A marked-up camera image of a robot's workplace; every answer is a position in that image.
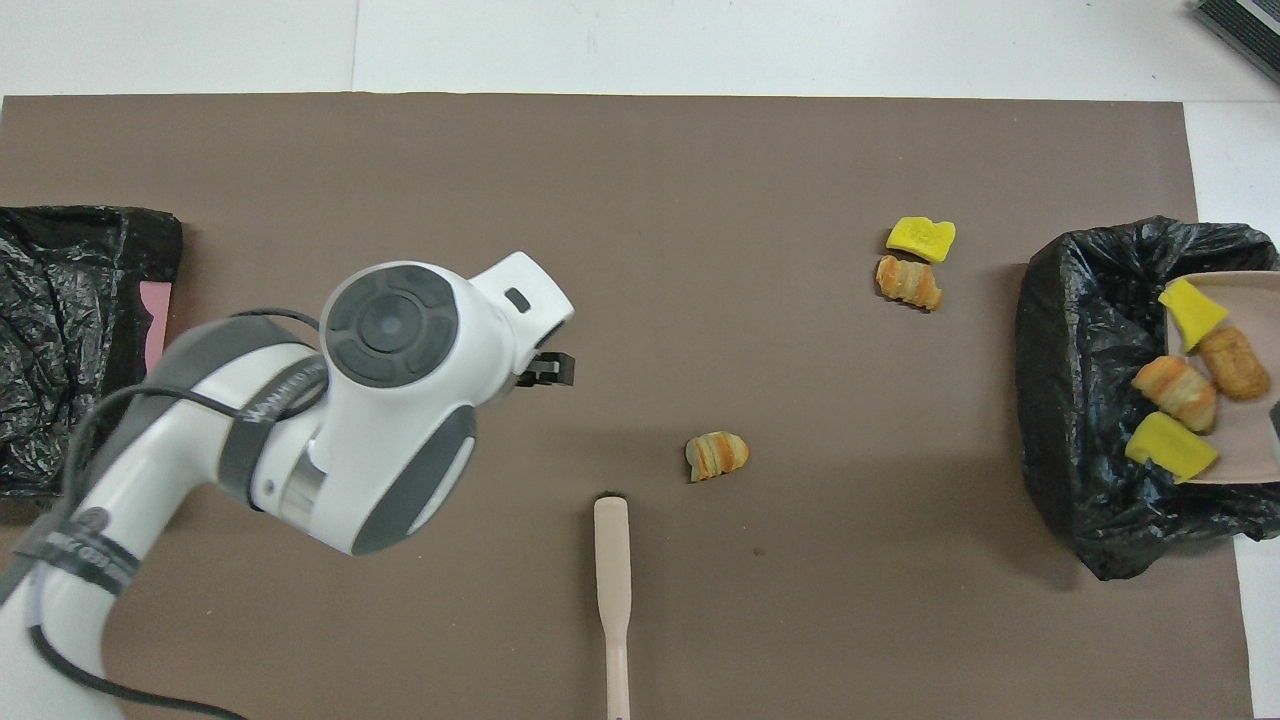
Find striped croissant piece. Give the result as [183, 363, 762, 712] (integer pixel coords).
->
[875, 255, 944, 313]
[685, 431, 750, 483]

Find beige brush with black bristles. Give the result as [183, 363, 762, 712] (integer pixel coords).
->
[592, 490, 634, 720]

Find notched yellow sponge piece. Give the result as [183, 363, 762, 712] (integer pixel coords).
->
[1124, 411, 1220, 485]

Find pale-ended croissant piece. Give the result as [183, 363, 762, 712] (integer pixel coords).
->
[1131, 355, 1219, 435]

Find yellow sponge wedge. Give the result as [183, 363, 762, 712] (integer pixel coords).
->
[1158, 278, 1229, 353]

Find brown bun piece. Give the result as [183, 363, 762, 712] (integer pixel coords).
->
[1197, 325, 1272, 402]

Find beige plastic dustpan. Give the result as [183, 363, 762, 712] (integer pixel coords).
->
[1160, 268, 1280, 488]

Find pink bin box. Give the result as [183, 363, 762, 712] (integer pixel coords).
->
[138, 281, 173, 376]

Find black plastic trash bag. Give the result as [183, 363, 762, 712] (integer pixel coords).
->
[0, 205, 184, 501]
[1016, 215, 1280, 582]

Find brown table mat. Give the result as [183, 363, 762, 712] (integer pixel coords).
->
[0, 93, 1256, 720]

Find dark grey ribbed object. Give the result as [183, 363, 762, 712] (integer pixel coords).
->
[1195, 0, 1280, 86]

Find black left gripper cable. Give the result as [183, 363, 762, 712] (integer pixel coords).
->
[20, 308, 331, 720]

